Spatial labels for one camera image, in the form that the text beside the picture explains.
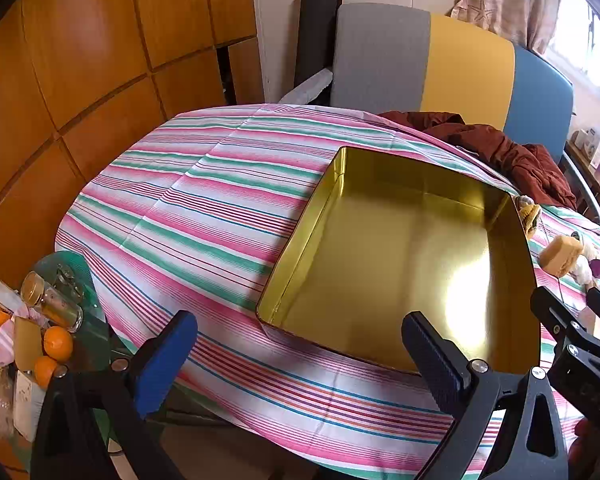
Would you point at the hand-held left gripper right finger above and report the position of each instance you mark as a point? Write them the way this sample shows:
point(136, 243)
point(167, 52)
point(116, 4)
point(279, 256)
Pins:
point(430, 355)

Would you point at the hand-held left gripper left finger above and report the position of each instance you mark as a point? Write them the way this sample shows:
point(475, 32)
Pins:
point(165, 360)

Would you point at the white plastic bag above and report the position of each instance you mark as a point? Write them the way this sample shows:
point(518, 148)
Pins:
point(584, 270)

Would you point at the yellow sponge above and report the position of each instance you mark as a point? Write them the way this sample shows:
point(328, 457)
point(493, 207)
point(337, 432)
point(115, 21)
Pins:
point(557, 257)

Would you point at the yellow knitted sock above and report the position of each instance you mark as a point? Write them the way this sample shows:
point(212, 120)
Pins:
point(530, 217)

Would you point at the square metal tin box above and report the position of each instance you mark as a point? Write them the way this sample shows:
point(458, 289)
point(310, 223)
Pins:
point(405, 260)

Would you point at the person's right hand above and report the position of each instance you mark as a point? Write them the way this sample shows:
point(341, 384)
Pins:
point(584, 437)

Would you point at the orange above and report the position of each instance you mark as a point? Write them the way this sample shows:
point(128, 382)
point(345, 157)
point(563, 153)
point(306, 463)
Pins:
point(57, 344)
point(45, 371)

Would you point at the green glass side table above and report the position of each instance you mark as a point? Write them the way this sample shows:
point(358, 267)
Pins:
point(85, 280)

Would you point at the glass spice jar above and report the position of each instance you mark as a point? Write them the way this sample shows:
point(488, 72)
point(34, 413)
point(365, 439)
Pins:
point(55, 305)

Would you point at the small glass jar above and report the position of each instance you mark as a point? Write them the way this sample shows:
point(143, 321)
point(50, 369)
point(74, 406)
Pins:
point(66, 277)

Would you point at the dark red jacket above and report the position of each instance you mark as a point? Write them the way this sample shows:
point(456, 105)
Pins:
point(505, 155)

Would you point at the pink green striped cloth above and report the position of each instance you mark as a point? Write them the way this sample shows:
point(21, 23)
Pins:
point(190, 200)

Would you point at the white carton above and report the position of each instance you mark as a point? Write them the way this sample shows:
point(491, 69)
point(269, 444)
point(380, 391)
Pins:
point(592, 142)

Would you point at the grey yellow blue chair back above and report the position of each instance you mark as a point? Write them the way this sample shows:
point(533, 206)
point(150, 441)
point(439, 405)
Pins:
point(465, 70)

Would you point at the window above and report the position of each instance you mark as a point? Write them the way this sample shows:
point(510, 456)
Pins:
point(595, 45)

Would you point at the beige patterned curtain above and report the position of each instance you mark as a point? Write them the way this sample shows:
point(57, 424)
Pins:
point(505, 0)

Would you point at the wooden wardrobe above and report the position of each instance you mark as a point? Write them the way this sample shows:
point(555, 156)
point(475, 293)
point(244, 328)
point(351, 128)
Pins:
point(80, 60)

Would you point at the black rolled mat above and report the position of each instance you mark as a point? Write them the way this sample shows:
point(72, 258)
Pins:
point(315, 35)

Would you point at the metal bed rail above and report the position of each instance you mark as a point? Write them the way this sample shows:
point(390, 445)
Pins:
point(587, 195)

